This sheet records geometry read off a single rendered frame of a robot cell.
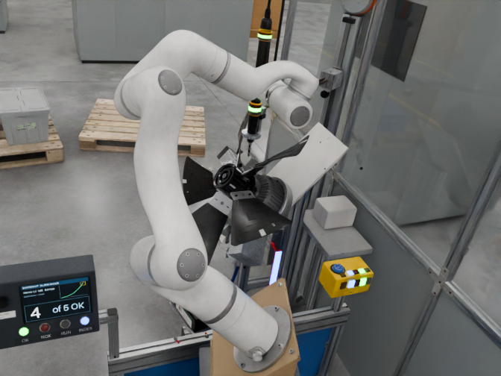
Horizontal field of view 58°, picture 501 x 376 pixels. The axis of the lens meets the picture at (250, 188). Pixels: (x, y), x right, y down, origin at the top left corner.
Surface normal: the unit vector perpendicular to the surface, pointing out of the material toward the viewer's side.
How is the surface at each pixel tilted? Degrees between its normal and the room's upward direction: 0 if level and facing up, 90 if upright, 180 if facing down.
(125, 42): 90
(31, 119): 96
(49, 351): 0
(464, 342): 90
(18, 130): 96
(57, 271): 15
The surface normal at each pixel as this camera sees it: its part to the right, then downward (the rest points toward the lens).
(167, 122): 0.54, 0.56
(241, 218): -0.10, -0.76
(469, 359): -0.93, 0.08
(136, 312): 0.12, -0.85
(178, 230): 0.46, -0.50
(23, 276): 0.03, -0.96
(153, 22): 0.37, 0.52
